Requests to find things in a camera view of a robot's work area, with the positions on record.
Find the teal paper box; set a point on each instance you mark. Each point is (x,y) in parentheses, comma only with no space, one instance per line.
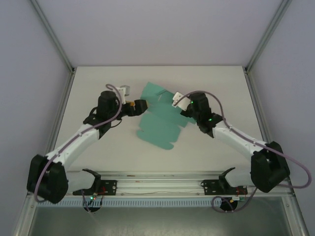
(157,123)

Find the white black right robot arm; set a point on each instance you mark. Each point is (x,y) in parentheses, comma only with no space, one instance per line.
(236,137)

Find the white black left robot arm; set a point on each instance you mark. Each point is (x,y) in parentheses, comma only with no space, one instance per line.
(73,145)

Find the aluminium frame post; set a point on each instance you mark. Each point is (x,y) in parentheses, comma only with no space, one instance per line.
(268,37)
(53,37)

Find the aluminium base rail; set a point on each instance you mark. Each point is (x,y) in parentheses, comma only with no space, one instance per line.
(160,183)

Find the aluminium frame side rail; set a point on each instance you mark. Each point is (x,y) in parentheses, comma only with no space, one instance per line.
(61,105)
(261,105)

